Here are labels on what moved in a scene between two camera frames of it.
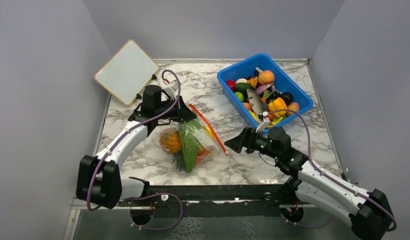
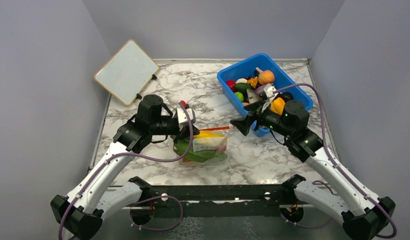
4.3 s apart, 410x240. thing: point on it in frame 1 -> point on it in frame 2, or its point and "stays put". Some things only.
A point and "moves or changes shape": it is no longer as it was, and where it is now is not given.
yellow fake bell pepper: [278, 103] stays put
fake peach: [266, 77] stays put
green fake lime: [239, 96] stays put
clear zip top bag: [192, 142] moves or changes shape
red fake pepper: [202, 153] -> [222, 148]
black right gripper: [245, 139] -> [243, 123]
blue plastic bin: [285, 80] stays put
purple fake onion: [259, 89] stays put
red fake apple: [231, 84] stays put
